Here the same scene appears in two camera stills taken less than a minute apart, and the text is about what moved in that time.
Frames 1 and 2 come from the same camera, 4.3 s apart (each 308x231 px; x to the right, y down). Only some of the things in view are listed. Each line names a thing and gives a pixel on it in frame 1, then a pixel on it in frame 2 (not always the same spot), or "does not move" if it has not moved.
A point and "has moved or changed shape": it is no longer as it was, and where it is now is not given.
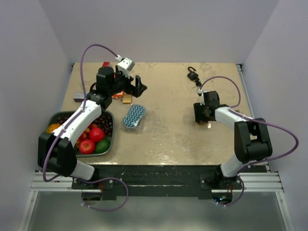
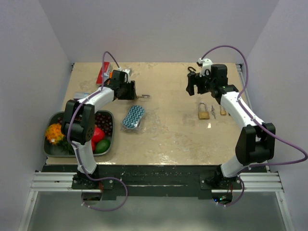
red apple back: x=96 y=134 does not move
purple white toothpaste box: x=79 y=96 does not move
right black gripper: x=198 y=117 to x=192 y=80
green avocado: x=102 y=146 does not move
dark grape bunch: x=104 y=120 does not move
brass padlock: x=126 y=98 has moved or changed shape
